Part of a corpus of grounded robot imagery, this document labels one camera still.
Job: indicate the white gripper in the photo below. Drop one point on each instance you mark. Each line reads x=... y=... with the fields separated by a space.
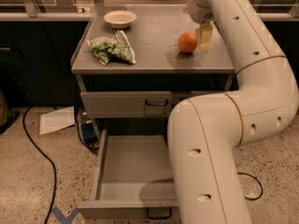
x=201 y=13

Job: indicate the orange fruit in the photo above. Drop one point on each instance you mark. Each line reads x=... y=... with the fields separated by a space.
x=187 y=42

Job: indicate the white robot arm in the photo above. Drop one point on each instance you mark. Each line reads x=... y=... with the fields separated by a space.
x=203 y=130

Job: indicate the grey metal drawer cabinet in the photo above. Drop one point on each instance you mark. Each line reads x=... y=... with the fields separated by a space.
x=159 y=65

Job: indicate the closed grey upper drawer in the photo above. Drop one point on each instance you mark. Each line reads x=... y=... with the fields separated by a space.
x=132 y=104

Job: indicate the open grey middle drawer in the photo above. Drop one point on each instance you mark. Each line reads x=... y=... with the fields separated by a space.
x=132 y=179

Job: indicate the white paper bowl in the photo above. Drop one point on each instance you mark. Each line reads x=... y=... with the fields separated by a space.
x=120 y=19

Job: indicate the green chip bag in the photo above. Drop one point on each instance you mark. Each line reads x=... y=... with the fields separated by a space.
x=116 y=47

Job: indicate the blue box on floor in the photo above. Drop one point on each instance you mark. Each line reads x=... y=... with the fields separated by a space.
x=88 y=133

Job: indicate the white paper sheet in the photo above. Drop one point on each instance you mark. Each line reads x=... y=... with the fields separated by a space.
x=57 y=120

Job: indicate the blue tape floor mark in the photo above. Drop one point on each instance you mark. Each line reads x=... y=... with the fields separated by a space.
x=62 y=218

